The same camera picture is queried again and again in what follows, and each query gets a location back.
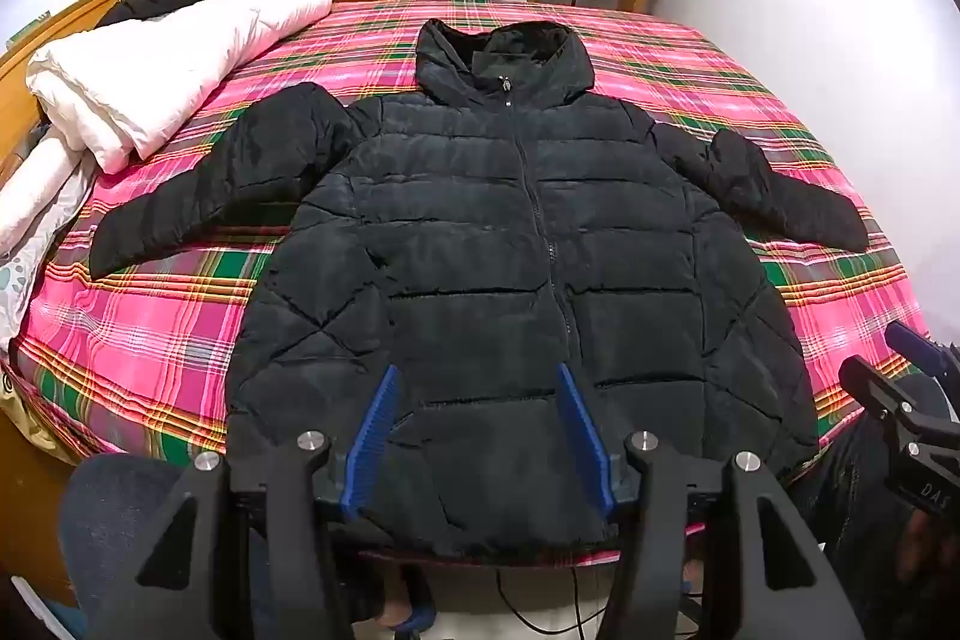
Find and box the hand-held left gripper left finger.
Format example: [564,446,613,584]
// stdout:
[90,364,402,640]

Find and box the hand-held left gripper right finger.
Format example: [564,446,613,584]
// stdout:
[556,362,863,640]

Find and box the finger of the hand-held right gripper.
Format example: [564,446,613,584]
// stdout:
[838,356,955,431]
[885,321,960,386]

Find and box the black puffer jacket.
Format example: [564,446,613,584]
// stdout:
[88,19,892,566]

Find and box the person's right leg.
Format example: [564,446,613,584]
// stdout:
[791,411,960,640]

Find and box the blue slipper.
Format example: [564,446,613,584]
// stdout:
[381,565,437,635]

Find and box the pink plaid bed sheet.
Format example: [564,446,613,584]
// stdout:
[11,0,935,570]

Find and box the pale pink pillow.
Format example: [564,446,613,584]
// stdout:
[0,128,98,259]

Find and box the white folded quilt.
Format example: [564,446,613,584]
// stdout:
[26,0,335,175]

